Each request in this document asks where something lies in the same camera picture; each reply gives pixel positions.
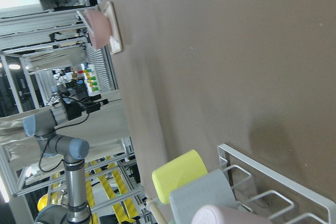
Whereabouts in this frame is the pink cup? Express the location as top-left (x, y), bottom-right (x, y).
top-left (191, 205), bottom-right (271, 224)

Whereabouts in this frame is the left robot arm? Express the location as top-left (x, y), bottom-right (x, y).
top-left (22, 108), bottom-right (92, 223)

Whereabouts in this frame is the yellow cup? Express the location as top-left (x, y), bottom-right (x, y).
top-left (152, 150), bottom-right (208, 205)

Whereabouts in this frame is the grey cup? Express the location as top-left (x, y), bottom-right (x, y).
top-left (169, 169), bottom-right (237, 223)

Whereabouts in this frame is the beige tray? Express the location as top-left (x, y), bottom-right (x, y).
top-left (102, 2), bottom-right (123, 55)

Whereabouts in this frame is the pink bowl of ice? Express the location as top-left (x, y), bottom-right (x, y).
top-left (77, 9), bottom-right (112, 49)

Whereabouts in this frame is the yellow hard hat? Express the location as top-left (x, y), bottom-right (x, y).
top-left (37, 194), bottom-right (49, 212)

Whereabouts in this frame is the white wire cup holder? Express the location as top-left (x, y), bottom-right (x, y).
top-left (146, 144), bottom-right (335, 223)

